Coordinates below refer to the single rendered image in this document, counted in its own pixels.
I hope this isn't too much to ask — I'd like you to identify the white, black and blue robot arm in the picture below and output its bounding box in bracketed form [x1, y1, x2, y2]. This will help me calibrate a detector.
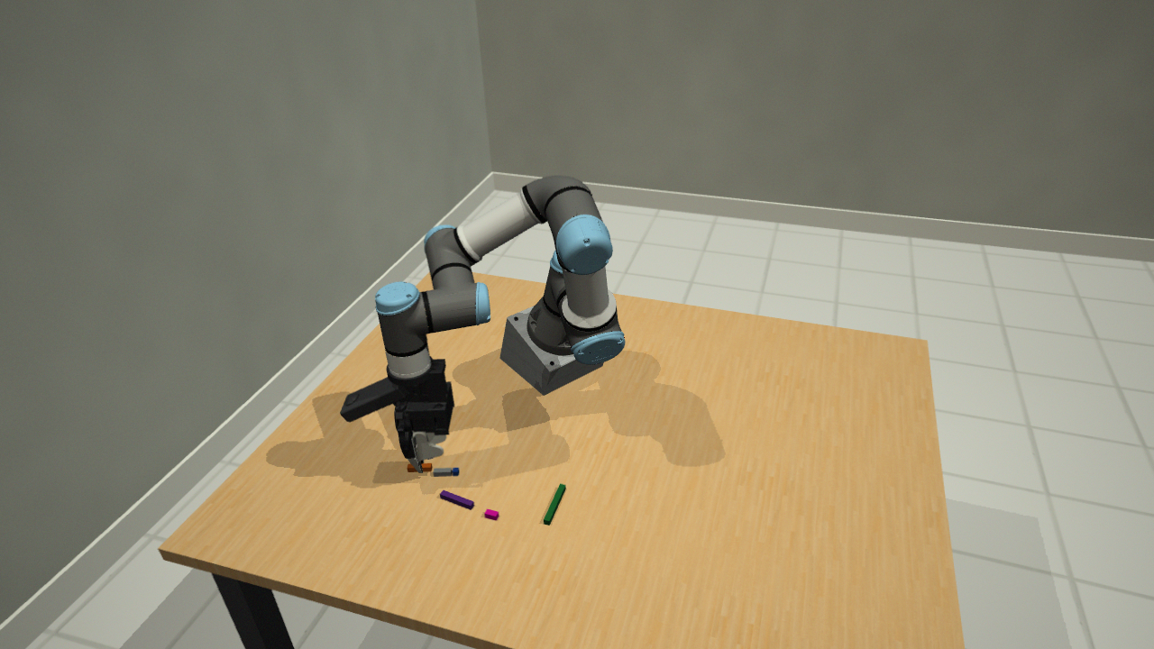
[340, 176, 625, 422]

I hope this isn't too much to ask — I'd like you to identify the green rod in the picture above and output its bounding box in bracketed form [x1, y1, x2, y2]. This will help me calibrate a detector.
[544, 484, 565, 525]

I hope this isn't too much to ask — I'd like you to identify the purple rod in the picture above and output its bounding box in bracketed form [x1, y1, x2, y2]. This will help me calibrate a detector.
[440, 490, 474, 510]

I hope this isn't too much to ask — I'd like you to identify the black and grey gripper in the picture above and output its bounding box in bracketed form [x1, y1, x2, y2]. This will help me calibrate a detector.
[387, 357, 454, 473]

